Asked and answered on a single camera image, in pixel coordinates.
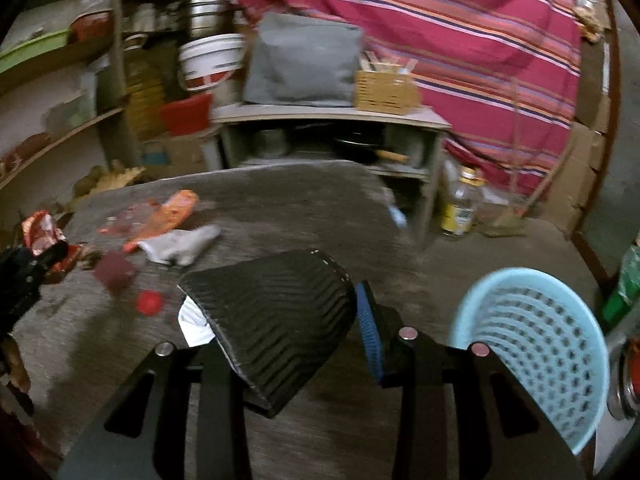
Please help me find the red bottle cap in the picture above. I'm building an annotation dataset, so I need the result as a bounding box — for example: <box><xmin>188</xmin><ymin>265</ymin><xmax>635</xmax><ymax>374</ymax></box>
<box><xmin>136</xmin><ymin>289</ymin><xmax>164</xmax><ymax>316</ymax></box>

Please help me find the black ribbed plastic bowl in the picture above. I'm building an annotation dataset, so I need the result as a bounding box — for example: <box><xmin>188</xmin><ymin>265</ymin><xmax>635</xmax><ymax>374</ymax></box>
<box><xmin>178</xmin><ymin>249</ymin><xmax>357</xmax><ymax>418</ymax></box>

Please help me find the grey white cloth pouch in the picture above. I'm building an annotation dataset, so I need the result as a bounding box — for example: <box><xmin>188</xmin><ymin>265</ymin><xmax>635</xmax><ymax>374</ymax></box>
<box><xmin>138</xmin><ymin>224</ymin><xmax>221</xmax><ymax>268</ymax></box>

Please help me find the orange snack wrapper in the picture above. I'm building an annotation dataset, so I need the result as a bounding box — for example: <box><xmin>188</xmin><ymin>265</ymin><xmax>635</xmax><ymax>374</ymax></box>
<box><xmin>122</xmin><ymin>190</ymin><xmax>200</xmax><ymax>254</ymax></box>

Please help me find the clear red printed wrapper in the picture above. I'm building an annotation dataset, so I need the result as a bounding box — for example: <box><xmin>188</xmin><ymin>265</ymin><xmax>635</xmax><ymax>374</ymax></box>
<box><xmin>98</xmin><ymin>200</ymin><xmax>160</xmax><ymax>238</ymax></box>

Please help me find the light blue plastic trash basket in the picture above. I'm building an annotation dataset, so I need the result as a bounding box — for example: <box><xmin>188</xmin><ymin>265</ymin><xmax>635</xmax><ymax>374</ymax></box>
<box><xmin>449</xmin><ymin>268</ymin><xmax>610</xmax><ymax>454</ymax></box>

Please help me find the dark red cardboard piece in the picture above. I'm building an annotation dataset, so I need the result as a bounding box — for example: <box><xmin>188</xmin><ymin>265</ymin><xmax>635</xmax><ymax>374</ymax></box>
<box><xmin>93</xmin><ymin>252</ymin><xmax>137</xmax><ymax>296</ymax></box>

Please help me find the grey felt table mat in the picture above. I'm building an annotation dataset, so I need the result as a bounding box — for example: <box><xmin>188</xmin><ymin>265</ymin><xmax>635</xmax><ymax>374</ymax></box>
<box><xmin>14</xmin><ymin>162</ymin><xmax>425</xmax><ymax>476</ymax></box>

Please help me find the oil bottle with yellow label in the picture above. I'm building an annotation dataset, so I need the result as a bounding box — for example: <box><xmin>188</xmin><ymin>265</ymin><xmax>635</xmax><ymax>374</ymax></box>
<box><xmin>440</xmin><ymin>166</ymin><xmax>484</xmax><ymax>237</ymax></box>

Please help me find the straw broom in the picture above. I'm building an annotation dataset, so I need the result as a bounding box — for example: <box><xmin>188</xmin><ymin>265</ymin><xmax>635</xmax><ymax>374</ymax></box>
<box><xmin>480</xmin><ymin>77</ymin><xmax>576</xmax><ymax>238</ymax></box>

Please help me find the yellow egg carton tray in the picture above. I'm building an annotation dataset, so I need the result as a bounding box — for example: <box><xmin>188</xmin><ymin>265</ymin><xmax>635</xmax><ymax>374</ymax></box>
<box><xmin>65</xmin><ymin>167</ymin><xmax>145</xmax><ymax>211</ymax></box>

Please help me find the cardboard box with blue print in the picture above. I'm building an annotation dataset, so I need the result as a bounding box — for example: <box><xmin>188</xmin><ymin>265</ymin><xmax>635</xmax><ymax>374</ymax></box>
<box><xmin>139</xmin><ymin>134</ymin><xmax>209</xmax><ymax>179</ymax></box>

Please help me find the crumpled red foil wrapper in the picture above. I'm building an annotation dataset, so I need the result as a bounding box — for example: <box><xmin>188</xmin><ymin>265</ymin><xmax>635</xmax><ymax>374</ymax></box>
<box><xmin>21</xmin><ymin>209</ymin><xmax>82</xmax><ymax>284</ymax></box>

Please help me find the low wooden cabinet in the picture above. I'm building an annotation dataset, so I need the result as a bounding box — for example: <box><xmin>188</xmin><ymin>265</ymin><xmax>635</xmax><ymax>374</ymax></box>
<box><xmin>209</xmin><ymin>103</ymin><xmax>451</xmax><ymax>248</ymax></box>

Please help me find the red plastic basket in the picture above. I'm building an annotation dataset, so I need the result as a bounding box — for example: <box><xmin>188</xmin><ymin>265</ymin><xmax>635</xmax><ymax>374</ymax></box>
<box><xmin>158</xmin><ymin>92</ymin><xmax>213</xmax><ymax>136</ymax></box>

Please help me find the woven yellow chopstick holder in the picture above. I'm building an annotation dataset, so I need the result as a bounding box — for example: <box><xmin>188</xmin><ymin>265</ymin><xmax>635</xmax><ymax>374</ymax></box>
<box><xmin>355</xmin><ymin>70</ymin><xmax>421</xmax><ymax>116</ymax></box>

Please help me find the green plastic bottle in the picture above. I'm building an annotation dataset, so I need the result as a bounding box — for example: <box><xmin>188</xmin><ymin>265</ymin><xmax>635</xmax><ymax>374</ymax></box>
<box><xmin>601</xmin><ymin>238</ymin><xmax>640</xmax><ymax>333</ymax></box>

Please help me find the large yellow oil jug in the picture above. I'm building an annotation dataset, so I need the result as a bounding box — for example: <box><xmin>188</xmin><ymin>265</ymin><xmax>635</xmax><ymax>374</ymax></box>
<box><xmin>122</xmin><ymin>34</ymin><xmax>165</xmax><ymax>142</ymax></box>

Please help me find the white red plastic bucket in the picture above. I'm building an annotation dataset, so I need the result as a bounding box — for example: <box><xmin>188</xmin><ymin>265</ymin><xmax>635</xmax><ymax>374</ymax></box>
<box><xmin>178</xmin><ymin>34</ymin><xmax>246</xmax><ymax>92</ymax></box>

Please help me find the grey fabric appliance cover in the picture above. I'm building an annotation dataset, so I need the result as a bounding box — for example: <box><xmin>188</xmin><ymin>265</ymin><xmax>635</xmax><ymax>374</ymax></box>
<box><xmin>243</xmin><ymin>12</ymin><xmax>363</xmax><ymax>107</ymax></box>

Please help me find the red striped cloth curtain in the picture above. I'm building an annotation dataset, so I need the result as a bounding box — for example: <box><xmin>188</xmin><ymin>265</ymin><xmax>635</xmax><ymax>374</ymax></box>
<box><xmin>238</xmin><ymin>0</ymin><xmax>580</xmax><ymax>195</ymax></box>

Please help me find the stainless steel pot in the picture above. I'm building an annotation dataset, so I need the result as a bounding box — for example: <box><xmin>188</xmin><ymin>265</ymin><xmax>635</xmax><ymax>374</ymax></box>
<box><xmin>180</xmin><ymin>0</ymin><xmax>232</xmax><ymax>40</ymax></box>

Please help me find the green plastic basin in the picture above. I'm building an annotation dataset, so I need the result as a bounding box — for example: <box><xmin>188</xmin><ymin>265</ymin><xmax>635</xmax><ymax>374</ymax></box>
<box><xmin>0</xmin><ymin>29</ymin><xmax>70</xmax><ymax>73</ymax></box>

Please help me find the wooden wall shelf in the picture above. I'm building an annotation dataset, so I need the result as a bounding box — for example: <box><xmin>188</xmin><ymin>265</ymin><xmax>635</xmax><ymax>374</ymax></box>
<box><xmin>1</xmin><ymin>0</ymin><xmax>138</xmax><ymax>214</ymax></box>

